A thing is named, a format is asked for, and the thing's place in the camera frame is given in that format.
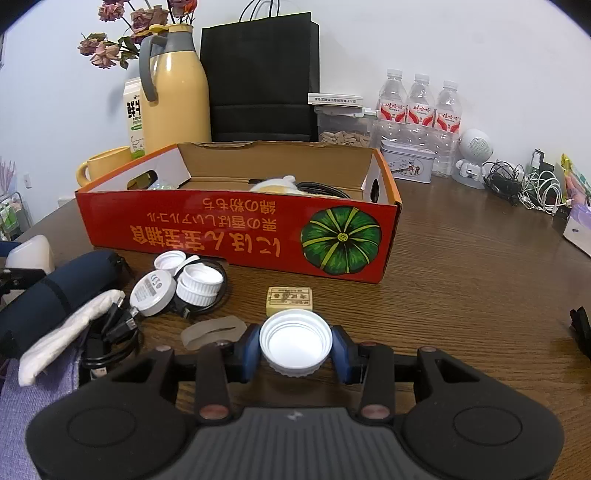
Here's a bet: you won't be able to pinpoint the colourful snack packet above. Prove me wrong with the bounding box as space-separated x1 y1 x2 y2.
560 154 591 208

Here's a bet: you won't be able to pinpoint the small white bottle cap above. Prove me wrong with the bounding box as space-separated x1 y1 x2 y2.
174 256 201 278

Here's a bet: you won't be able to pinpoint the black usb cable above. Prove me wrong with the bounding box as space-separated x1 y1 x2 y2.
81 295 141 381

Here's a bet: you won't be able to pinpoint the braided black charging cable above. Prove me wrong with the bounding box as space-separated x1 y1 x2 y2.
295 182 352 199

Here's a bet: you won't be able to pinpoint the ribbed white bottle cap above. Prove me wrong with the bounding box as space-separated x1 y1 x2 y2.
177 264 221 306

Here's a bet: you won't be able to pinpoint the black paper bag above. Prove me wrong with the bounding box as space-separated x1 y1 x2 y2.
199 0 320 143

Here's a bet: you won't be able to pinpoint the navy blue pouch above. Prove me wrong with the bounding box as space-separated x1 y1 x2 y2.
0 249 125 358

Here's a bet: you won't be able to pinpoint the yellow mug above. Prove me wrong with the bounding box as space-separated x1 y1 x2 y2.
76 147 134 189

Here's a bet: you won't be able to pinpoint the white round charger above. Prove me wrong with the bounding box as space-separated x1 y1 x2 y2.
130 271 177 317

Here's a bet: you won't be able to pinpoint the small yellow box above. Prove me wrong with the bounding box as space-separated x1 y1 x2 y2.
266 286 314 318

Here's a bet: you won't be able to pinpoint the clear seed container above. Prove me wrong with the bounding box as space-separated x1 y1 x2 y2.
315 105 377 148

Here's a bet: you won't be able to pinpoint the translucent white container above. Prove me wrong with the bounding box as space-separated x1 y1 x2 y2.
4 234 54 275

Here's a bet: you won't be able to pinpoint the metal shelf rack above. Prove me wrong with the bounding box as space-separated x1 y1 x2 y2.
0 191 33 241

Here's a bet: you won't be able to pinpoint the red cardboard box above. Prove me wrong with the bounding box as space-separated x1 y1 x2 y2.
75 141 402 284

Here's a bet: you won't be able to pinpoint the white robot speaker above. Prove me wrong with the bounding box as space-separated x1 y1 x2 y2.
451 128 496 190

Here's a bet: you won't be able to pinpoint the yellow white plush toy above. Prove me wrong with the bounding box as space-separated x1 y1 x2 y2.
249 174 301 193

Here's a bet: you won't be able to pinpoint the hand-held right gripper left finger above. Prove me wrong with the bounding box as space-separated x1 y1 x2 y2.
108 323 266 423

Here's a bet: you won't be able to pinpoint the flat white box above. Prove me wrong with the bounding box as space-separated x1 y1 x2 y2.
308 92 364 108

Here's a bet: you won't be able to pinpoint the white cloth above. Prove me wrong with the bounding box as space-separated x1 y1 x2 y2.
18 289 126 386

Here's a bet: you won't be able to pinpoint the printed tin box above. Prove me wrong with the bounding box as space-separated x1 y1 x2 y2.
380 140 435 183

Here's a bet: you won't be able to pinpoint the tangled black cables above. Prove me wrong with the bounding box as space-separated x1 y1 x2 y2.
482 159 527 206

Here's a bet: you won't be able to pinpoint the black cord loop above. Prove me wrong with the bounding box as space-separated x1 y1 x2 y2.
173 258 228 319

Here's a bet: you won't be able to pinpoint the yellow thermos jug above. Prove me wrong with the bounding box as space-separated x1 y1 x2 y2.
139 24 213 155

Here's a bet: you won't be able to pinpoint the purple wall sticker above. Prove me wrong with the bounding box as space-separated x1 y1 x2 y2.
0 157 17 195

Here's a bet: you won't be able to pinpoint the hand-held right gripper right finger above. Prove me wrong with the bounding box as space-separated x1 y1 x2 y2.
330 325 481 422

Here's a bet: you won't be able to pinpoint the clear water bottle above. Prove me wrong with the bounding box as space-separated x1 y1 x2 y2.
378 69 408 141
435 80 464 176
406 74 437 148

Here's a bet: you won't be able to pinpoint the black glove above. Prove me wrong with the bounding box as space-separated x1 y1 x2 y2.
569 307 591 361

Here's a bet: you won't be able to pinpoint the large white bottle cap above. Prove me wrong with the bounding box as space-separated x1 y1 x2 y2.
259 309 333 378

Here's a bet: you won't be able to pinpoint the purple tissue pack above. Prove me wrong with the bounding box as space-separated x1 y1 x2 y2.
562 205 591 257

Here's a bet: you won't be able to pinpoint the purple knitted cloth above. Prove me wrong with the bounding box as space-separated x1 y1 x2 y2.
0 342 84 480

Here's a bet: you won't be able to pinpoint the tangled white cables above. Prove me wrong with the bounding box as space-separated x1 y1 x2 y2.
519 168 575 215

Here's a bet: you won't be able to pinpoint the white milk carton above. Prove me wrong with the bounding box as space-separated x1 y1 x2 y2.
124 78 146 161

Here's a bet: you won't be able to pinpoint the clear rubber ring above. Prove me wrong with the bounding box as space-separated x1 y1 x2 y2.
180 316 247 354

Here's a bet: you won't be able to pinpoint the dried pink flowers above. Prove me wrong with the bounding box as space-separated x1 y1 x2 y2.
78 0 199 70

